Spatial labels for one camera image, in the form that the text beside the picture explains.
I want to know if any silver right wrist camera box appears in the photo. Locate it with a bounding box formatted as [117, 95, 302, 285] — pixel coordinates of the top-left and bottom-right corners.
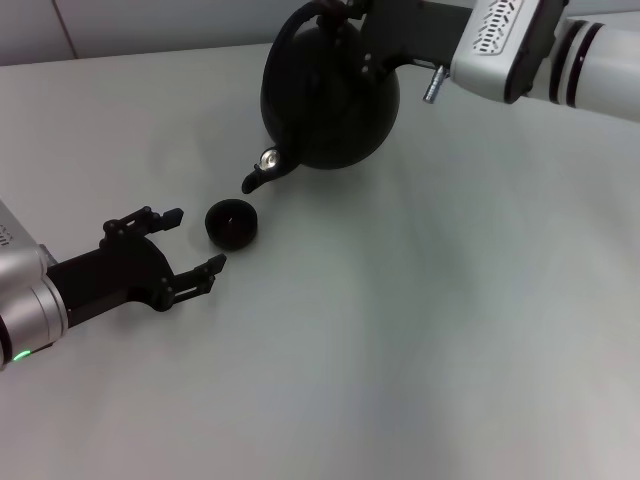
[449, 0, 559, 105]

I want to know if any black round teapot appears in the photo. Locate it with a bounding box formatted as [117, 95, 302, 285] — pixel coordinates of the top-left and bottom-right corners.
[241, 0, 402, 195]

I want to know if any silver right gripper cable connector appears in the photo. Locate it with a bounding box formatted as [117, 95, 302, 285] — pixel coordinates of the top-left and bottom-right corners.
[422, 63, 451, 105]

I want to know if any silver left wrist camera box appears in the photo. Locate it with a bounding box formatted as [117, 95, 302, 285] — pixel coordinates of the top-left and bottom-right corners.
[0, 199, 49, 291]

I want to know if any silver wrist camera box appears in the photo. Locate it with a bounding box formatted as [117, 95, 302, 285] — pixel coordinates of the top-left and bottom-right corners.
[0, 199, 49, 291]
[449, 0, 559, 105]

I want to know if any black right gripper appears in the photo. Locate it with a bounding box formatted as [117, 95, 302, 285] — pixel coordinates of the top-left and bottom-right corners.
[319, 0, 476, 85]

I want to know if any small black teacup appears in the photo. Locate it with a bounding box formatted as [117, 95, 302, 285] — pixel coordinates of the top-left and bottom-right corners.
[204, 198, 260, 250]

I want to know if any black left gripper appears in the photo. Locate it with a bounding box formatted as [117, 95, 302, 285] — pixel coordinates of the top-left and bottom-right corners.
[45, 205, 228, 326]

